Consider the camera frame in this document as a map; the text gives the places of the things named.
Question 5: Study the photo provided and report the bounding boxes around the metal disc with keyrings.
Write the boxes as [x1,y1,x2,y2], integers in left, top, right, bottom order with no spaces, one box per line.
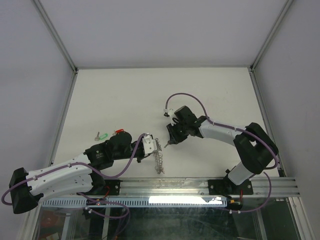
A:
[153,149,165,175]

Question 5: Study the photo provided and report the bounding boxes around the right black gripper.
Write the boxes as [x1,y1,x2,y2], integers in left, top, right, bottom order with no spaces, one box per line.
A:
[166,119,189,145]

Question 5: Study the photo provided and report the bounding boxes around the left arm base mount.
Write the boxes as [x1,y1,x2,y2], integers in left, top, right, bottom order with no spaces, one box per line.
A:
[89,179,122,197]

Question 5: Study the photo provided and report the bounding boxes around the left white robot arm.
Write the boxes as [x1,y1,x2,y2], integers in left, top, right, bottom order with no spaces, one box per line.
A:
[1,131,161,214]

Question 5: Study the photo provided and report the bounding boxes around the aluminium frame post left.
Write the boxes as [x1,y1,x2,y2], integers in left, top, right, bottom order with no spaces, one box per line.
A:
[31,0,78,74]

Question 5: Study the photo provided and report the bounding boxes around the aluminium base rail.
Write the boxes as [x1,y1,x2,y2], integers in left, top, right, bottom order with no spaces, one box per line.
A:
[118,177,300,198]

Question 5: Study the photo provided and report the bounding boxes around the green tag key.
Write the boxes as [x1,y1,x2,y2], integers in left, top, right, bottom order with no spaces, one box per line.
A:
[94,131,108,141]

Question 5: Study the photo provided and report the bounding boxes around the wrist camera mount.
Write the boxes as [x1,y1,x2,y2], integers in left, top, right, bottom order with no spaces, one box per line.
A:
[163,108,176,126]
[142,133,160,156]

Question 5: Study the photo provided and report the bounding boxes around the aluminium frame post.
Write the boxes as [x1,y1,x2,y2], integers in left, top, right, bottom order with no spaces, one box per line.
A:
[250,0,295,72]
[31,0,78,74]

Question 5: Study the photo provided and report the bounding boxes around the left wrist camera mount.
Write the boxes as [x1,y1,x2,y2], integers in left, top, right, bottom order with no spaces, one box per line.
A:
[142,133,160,156]

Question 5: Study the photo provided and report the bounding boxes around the white slotted cable duct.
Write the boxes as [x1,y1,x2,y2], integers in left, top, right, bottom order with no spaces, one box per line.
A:
[41,195,227,208]

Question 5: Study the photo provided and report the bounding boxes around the aluminium frame post right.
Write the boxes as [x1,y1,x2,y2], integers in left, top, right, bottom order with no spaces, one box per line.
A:
[250,0,295,72]

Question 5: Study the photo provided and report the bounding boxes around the red tag key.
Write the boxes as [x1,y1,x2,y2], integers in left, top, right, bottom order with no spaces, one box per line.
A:
[112,128,124,136]

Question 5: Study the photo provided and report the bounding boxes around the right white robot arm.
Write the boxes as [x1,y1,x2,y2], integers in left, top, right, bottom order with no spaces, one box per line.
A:
[164,106,279,195]

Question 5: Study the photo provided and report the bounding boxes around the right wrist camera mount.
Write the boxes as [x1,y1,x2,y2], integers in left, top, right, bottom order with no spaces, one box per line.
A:
[163,108,176,126]

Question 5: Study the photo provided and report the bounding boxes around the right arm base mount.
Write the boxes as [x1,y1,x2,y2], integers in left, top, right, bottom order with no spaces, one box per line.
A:
[207,178,254,197]

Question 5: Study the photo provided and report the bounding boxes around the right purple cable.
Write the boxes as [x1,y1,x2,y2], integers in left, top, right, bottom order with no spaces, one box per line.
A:
[164,92,280,171]

